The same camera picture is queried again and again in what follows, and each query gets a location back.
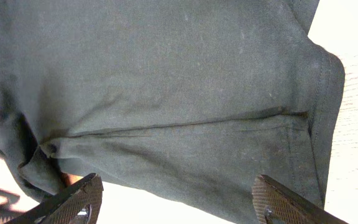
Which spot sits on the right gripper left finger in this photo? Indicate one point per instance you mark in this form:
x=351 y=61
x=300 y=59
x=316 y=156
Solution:
x=78 y=203

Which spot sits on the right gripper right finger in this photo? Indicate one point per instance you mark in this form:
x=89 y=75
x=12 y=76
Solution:
x=275 y=203

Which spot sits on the black t-shirt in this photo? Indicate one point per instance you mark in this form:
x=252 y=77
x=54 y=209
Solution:
x=189 y=100

